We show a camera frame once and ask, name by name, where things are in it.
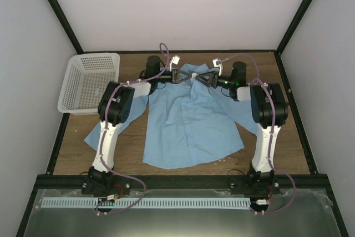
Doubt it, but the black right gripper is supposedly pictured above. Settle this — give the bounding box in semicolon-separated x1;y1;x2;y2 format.
196;72;234;89

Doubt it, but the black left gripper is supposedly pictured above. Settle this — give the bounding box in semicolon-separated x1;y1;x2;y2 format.
154;69;190;84

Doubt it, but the light blue button shirt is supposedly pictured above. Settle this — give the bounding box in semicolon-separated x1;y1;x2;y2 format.
85;64;257;169

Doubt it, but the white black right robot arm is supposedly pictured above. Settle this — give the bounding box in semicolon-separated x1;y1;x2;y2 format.
195;59;288;194

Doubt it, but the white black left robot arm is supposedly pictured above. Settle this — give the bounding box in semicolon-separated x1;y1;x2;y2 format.
86;55;191;195

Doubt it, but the white perforated plastic basket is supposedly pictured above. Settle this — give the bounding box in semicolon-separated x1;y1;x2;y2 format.
57;53;120;115

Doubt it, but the grey metal front panel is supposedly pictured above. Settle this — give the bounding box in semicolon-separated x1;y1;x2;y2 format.
24;189;341;236

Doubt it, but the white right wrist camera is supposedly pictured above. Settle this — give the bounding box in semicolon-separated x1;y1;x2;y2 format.
212;58;223;76

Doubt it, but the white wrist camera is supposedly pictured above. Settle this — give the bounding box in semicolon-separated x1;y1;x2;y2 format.
212;58;223;76
169;55;180;72

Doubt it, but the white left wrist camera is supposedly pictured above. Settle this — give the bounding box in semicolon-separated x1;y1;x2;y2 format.
169;55;180;72

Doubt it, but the black front mounting rail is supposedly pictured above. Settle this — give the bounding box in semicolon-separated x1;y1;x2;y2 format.
33;174;332;196

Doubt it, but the black right rear frame post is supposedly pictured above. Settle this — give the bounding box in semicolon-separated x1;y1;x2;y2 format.
277;0;331;54

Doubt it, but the black frame post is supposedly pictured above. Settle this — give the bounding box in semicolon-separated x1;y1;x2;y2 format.
47;0;84;54
277;0;331;54

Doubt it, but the black left rear frame post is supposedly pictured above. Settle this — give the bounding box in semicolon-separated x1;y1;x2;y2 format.
47;0;84;54

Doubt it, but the light blue slotted cable duct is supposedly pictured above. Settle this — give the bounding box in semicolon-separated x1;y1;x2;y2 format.
40;197;251;210

